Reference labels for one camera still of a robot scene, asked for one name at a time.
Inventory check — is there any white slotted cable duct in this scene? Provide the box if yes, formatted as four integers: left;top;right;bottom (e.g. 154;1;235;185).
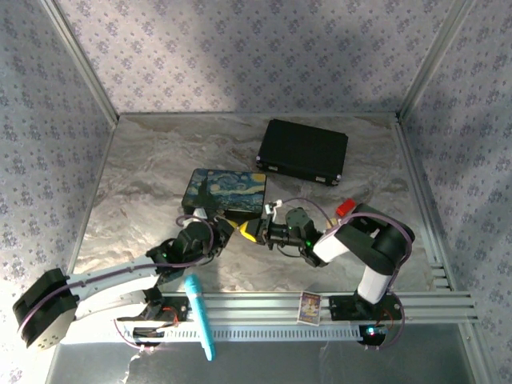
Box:
114;324;370;344

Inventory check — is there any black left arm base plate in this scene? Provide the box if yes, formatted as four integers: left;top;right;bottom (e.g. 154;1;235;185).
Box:
130;294;190;350

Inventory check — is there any black hard case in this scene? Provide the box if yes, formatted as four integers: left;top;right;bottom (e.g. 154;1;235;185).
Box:
255;118;350;187

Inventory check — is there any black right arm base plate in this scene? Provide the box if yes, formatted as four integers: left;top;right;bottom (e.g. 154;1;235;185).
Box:
326;293;406;351

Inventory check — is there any aluminium corner post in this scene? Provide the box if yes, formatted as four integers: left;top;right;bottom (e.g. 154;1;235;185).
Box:
397;0;479;121
38;0;121;123

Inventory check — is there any teal plastic tool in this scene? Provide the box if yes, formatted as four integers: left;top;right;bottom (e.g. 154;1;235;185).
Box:
182;274;217;362

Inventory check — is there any red block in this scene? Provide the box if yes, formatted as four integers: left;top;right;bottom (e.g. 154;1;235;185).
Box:
335;198;358;218

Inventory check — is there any small card pack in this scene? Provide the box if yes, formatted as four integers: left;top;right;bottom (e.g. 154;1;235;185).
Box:
295;290;323;327

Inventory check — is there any aluminium table rail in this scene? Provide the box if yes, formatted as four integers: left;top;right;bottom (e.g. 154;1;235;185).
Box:
159;290;480;326

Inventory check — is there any starry night painting box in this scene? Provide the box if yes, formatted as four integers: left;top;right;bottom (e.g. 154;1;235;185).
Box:
181;167;268;220

